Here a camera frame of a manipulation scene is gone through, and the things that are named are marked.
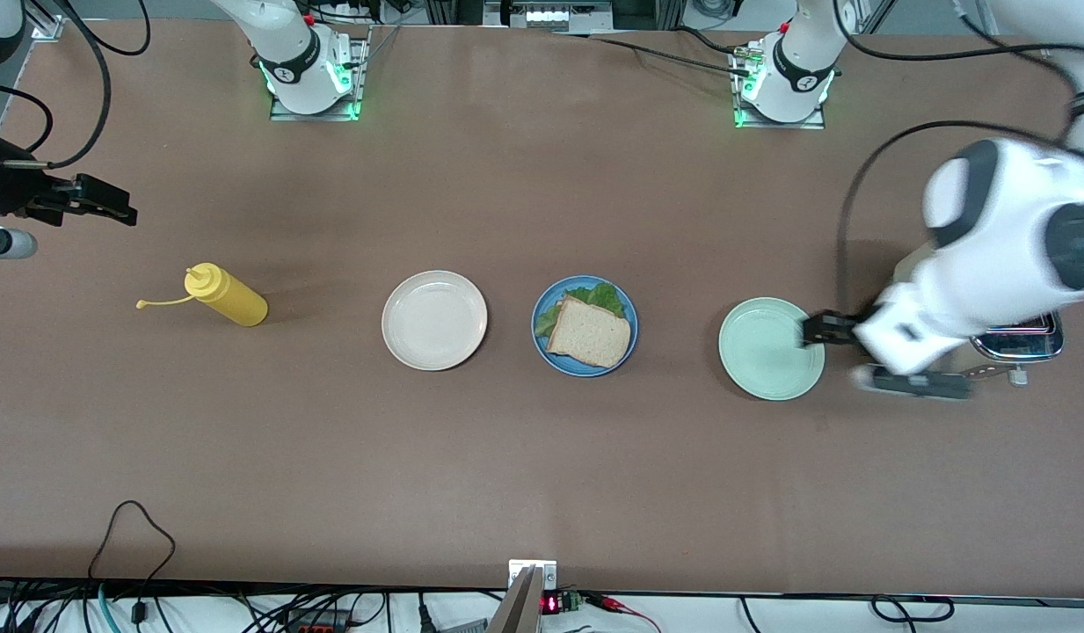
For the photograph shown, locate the yellow squeeze bottle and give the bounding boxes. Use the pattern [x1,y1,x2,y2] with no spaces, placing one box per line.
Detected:
[136,263,269,328]

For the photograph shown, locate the green lettuce leaf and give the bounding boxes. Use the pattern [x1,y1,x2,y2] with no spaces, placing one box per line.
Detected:
[535,281,628,339]

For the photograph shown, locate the toasted bread slice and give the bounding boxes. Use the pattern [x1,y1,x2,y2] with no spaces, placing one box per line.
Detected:
[547,295,632,369]

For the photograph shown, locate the pale green plate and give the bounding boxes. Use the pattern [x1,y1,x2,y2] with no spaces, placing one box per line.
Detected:
[718,297,826,402]

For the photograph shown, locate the blue plate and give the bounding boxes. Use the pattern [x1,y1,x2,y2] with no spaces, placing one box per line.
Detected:
[531,275,639,378]

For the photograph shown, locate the white plate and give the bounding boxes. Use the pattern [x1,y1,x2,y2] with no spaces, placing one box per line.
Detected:
[382,270,489,371]

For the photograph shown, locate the beige chrome toaster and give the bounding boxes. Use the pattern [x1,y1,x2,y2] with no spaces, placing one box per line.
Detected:
[959,309,1066,389]

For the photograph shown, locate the red clip leads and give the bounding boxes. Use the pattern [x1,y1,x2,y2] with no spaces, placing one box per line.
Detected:
[586,593,662,633]

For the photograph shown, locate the lit electronics unit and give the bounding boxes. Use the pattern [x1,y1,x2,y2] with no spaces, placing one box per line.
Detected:
[484,0,615,33]

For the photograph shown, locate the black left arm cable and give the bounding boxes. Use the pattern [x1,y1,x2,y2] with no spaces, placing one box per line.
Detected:
[833,0,1084,316]

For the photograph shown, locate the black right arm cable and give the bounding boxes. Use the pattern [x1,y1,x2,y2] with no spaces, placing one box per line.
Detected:
[0,0,152,170]

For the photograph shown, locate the aluminium frame post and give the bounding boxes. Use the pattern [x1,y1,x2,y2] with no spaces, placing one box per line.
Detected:
[23,0,66,41]

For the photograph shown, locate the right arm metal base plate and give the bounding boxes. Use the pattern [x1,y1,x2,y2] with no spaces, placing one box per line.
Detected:
[269,26,364,122]

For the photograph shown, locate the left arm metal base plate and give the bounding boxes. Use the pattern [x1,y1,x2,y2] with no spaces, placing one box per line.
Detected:
[732,48,827,131]

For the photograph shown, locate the coiled black cable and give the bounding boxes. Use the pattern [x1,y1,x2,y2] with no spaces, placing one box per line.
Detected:
[870,595,957,624]

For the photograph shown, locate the thin black looped cable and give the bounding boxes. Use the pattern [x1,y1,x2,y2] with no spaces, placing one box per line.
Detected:
[88,500,176,627]

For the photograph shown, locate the black cable to arm base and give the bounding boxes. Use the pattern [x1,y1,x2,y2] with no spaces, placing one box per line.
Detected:
[559,28,755,76]

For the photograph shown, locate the aluminium camera mount post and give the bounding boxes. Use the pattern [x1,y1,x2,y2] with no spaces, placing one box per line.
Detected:
[487,560,558,633]

